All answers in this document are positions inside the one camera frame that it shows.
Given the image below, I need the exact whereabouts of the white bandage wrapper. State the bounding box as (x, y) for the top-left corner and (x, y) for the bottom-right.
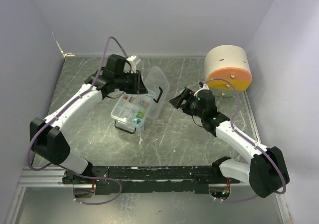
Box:
(139, 99), (152, 109)

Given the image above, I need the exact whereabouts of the small green medicine box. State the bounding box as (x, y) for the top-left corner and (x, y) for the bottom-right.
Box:
(136, 111), (145, 119)

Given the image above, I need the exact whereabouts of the clear plastic box lid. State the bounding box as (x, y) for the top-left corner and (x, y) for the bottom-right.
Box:
(144, 66), (170, 119)

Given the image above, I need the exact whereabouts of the clear plastic medicine box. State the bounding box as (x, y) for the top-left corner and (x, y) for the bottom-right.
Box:
(111, 110), (145, 134)

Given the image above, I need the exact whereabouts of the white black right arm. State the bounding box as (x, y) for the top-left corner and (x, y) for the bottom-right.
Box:
(169, 83), (290, 198)

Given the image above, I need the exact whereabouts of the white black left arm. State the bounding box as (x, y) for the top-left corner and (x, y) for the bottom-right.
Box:
(29, 54), (148, 178)

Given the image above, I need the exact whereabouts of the cream round drawer cabinet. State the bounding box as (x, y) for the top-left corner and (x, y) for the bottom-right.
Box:
(204, 45), (252, 97)

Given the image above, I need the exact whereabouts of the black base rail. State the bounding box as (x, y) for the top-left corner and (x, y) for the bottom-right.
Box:
(62, 165), (241, 196)

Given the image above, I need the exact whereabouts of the aluminium frame rail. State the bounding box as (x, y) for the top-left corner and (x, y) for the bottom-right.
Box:
(19, 166), (281, 187)

